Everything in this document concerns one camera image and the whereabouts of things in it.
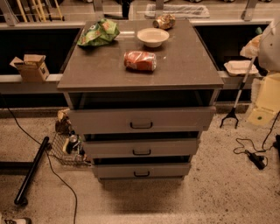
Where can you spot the cardboard box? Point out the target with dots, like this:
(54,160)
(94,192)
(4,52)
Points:
(32,67)

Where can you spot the clear plastic tray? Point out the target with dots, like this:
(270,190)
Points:
(179,11)

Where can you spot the green chip bag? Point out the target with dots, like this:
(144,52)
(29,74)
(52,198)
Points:
(99,34)

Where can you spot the crumpled brown paper bag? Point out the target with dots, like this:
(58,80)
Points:
(62,125)

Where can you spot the white takeout container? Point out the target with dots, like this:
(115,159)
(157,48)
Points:
(237,67)

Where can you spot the red soda can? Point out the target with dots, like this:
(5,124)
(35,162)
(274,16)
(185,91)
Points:
(140,61)

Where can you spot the grey drawer cabinet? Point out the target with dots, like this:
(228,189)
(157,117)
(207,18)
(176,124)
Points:
(185,77)

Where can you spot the grey drawer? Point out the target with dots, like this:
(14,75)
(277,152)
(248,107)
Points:
(137,171)
(137,120)
(142,148)

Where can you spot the wire basket with trash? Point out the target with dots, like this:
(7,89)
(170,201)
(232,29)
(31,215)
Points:
(68,150)

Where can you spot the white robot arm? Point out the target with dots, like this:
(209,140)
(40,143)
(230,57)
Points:
(266,47)

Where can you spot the white bowl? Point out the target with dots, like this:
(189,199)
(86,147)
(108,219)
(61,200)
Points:
(153,37)

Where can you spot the grey middle drawer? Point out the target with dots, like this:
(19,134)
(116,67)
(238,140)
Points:
(142,148)

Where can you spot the wooden sticks bundle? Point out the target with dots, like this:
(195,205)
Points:
(39,10)

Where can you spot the grey bottom drawer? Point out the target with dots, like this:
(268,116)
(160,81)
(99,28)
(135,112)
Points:
(137,171)

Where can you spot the grey top drawer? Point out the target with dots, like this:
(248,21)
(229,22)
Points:
(137,120)

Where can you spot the reacher grabber tool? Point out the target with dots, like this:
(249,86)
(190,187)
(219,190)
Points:
(231,113)

